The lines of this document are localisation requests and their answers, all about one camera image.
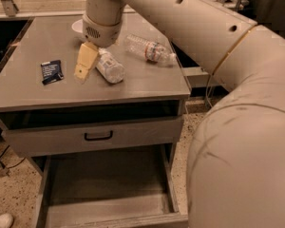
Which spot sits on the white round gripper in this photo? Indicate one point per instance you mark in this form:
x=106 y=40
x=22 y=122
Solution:
x=102 y=34

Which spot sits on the blue label plastic bottle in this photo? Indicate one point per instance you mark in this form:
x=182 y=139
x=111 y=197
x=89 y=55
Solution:
x=109 y=67

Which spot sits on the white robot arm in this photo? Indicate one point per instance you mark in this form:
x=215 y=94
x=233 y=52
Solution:
x=235 y=174

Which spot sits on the clear crushed water bottle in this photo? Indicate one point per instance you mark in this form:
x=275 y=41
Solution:
x=149 y=50

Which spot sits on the grey drawer cabinet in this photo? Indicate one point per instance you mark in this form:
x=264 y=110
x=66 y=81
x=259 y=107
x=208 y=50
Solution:
x=146 y=92

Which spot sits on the grey upper drawer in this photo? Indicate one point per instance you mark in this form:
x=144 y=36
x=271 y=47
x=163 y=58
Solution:
x=65 y=139

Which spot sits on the open grey middle drawer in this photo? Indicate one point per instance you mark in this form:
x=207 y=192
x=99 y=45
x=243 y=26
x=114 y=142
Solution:
x=118 y=188

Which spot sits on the white ceramic bowl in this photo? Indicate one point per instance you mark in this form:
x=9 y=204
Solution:
x=78 y=26

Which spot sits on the dark blue snack packet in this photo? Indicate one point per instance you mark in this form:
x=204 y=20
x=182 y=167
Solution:
x=52 y=72

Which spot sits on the white sneaker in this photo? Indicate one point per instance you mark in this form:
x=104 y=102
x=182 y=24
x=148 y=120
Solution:
x=6 y=220

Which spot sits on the black drawer handle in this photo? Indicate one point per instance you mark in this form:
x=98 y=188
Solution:
x=98 y=136

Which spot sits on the metal counter rail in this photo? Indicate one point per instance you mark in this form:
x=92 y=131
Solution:
x=31 y=3

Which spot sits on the grey metal bracket box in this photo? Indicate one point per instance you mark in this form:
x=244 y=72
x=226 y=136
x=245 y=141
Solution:
x=197 y=77

